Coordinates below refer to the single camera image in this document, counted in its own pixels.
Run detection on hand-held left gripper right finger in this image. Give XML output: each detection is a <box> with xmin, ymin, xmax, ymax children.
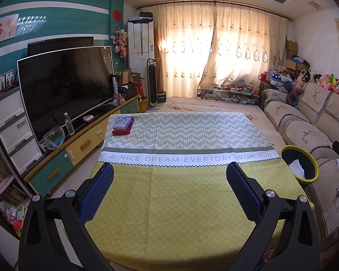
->
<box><xmin>225</xmin><ymin>162</ymin><xmax>321</xmax><ymax>271</ymax></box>

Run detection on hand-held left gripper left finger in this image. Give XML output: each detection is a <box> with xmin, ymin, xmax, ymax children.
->
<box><xmin>18</xmin><ymin>162</ymin><xmax>115</xmax><ymax>271</ymax></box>

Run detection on black bin with yellow rim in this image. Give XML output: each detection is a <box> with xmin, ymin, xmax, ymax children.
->
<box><xmin>280</xmin><ymin>145</ymin><xmax>319</xmax><ymax>185</ymax></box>

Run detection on beige sofa with embroidered covers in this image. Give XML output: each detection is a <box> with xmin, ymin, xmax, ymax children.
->
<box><xmin>260</xmin><ymin>82</ymin><xmax>339</xmax><ymax>250</ymax></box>

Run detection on teal yellow television stand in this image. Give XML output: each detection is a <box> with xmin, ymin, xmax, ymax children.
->
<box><xmin>23</xmin><ymin>94</ymin><xmax>140</xmax><ymax>196</ymax></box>

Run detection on pile of plush toys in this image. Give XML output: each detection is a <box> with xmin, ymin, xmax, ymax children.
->
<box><xmin>292</xmin><ymin>69</ymin><xmax>339</xmax><ymax>98</ymax></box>

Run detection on dark grey neck pillow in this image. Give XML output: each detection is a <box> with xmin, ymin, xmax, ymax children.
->
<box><xmin>287</xmin><ymin>92</ymin><xmax>300</xmax><ymax>108</ymax></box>

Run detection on clear bowl with greens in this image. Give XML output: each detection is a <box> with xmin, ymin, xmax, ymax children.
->
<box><xmin>43</xmin><ymin>126</ymin><xmax>65</xmax><ymax>151</ymax></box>

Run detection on yellow green printed tablecloth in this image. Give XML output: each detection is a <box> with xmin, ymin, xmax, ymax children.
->
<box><xmin>85</xmin><ymin>111</ymin><xmax>308</xmax><ymax>271</ymax></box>

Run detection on clear water bottle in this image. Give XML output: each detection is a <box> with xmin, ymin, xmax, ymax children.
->
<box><xmin>64</xmin><ymin>112</ymin><xmax>75</xmax><ymax>136</ymax></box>

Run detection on blue white star cushion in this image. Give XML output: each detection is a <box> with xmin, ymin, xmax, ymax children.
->
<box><xmin>267</xmin><ymin>72</ymin><xmax>289</xmax><ymax>86</ymax></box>

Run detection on cluttered glass coffee table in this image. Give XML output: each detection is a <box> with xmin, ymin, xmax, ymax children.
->
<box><xmin>197</xmin><ymin>86</ymin><xmax>260</xmax><ymax>105</ymax></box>

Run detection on bookshelf with books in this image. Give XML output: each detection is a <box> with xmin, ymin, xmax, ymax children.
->
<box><xmin>0</xmin><ymin>119</ymin><xmax>31</xmax><ymax>238</ymax></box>

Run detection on white plastic drawer cabinet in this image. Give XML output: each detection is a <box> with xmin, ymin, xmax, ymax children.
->
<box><xmin>0</xmin><ymin>86</ymin><xmax>44</xmax><ymax>177</ymax></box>

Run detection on large flat television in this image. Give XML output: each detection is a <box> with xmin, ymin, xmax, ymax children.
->
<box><xmin>17</xmin><ymin>46</ymin><xmax>115</xmax><ymax>142</ymax></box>

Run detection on stack of cardboard boxes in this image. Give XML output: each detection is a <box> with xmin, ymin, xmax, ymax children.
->
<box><xmin>285</xmin><ymin>40</ymin><xmax>300</xmax><ymax>71</ymax></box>

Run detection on open cardboard box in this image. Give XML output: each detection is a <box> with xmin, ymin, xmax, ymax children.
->
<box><xmin>114</xmin><ymin>69</ymin><xmax>140</xmax><ymax>86</ymax></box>

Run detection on black white tower fan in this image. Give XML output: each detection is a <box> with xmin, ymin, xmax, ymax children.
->
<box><xmin>146</xmin><ymin>58</ymin><xmax>160</xmax><ymax>110</ymax></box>

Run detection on photo prints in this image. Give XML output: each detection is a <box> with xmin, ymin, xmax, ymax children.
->
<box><xmin>0</xmin><ymin>70</ymin><xmax>16</xmax><ymax>96</ymax></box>

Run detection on cream embroidered curtain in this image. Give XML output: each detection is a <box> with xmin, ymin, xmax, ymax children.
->
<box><xmin>154</xmin><ymin>3</ymin><xmax>218</xmax><ymax>98</ymax></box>
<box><xmin>199</xmin><ymin>3</ymin><xmax>289</xmax><ymax>89</ymax></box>

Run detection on hanging artificial flowers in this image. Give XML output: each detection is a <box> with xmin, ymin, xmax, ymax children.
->
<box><xmin>111</xmin><ymin>25</ymin><xmax>129</xmax><ymax>58</ymax></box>

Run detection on white standing air conditioner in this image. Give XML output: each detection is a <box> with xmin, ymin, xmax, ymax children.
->
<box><xmin>127</xmin><ymin>20</ymin><xmax>156</xmax><ymax>91</ymax></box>

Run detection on cartoon wall poster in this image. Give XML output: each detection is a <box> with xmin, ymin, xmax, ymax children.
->
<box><xmin>0</xmin><ymin>14</ymin><xmax>20</xmax><ymax>46</ymax></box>

